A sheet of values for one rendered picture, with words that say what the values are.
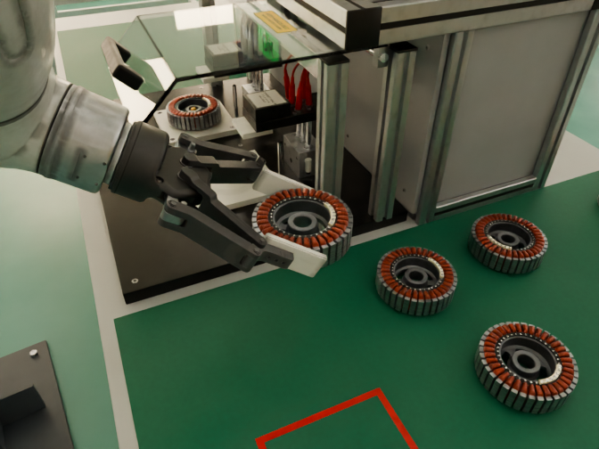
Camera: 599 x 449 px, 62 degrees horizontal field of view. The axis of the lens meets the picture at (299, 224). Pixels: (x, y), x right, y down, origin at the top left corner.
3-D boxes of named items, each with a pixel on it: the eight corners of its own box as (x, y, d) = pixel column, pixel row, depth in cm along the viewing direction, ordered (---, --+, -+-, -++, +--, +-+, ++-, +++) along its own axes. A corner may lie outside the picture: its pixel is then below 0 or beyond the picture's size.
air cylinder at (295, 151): (299, 179, 91) (299, 152, 88) (283, 159, 97) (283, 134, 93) (324, 173, 93) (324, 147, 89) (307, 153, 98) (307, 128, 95)
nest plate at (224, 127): (168, 148, 100) (168, 142, 99) (153, 116, 110) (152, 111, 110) (240, 133, 104) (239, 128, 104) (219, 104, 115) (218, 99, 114)
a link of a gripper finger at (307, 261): (266, 231, 49) (266, 236, 48) (326, 255, 52) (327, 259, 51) (253, 251, 51) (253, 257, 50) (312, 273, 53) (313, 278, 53)
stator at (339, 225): (254, 276, 53) (252, 250, 50) (252, 211, 61) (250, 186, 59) (358, 270, 53) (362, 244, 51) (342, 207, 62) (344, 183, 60)
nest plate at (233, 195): (201, 217, 83) (200, 211, 82) (179, 171, 93) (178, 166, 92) (284, 196, 87) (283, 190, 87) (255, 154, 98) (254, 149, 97)
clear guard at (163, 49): (134, 136, 56) (122, 86, 52) (106, 62, 73) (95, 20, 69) (383, 87, 66) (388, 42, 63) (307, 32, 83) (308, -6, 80)
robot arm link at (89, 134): (29, 193, 45) (96, 216, 47) (54, 112, 40) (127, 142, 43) (59, 142, 52) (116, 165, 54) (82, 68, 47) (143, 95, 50)
